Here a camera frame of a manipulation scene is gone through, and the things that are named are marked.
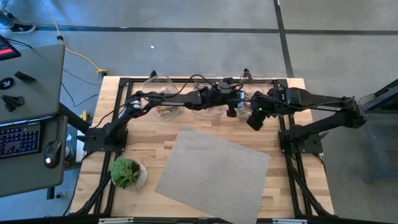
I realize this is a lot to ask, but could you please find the clear plastic bin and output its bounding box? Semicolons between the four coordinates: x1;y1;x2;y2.
140;73;185;123
238;72;276;121
191;73;227;118

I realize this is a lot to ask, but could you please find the person's leg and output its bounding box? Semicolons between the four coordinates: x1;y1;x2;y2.
0;8;16;27

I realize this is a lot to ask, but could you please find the black computer mouse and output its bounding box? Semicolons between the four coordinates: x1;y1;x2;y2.
42;139;63;170

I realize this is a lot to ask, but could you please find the black round disc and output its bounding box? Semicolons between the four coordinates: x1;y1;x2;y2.
0;77;15;91

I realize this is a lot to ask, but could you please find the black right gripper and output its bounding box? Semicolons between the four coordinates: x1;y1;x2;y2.
246;90;281;132

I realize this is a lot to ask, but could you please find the grey woven placemat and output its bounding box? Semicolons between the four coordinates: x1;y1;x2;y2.
154;125;271;224

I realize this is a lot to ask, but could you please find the black aluminium table frame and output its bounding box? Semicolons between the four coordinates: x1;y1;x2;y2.
70;68;336;224

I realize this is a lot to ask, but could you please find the grey desk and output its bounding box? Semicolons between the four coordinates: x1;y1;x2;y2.
0;43;66;125

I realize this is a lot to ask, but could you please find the potted green succulent plant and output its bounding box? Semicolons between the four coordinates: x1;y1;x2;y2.
108;156;149;192

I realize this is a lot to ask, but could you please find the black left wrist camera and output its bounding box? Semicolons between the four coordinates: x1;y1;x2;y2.
216;76;236;92

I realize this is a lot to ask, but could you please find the device with red screen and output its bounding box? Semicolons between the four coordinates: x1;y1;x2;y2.
0;34;22;62

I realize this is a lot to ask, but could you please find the small black desk item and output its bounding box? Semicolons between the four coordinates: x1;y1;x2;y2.
0;94;25;113
14;70;37;83

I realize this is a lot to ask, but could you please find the black backlit keyboard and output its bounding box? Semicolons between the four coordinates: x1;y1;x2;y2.
0;121;42;160

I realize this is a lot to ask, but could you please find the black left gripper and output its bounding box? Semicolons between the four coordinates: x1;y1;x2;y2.
201;88;241;119

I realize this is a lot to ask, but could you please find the grey keyboard shelf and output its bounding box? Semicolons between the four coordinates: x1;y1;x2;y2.
0;115;69;198

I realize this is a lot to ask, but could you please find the person's shoe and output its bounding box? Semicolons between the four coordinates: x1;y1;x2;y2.
9;22;37;34

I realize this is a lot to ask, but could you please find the white label strip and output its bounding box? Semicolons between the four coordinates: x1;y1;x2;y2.
272;218;308;224
98;217;135;224

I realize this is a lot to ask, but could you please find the yellow cable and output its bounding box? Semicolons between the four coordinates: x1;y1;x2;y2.
39;0;109;77

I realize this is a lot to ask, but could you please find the grey metal cart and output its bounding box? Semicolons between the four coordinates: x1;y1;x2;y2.
357;78;398;183

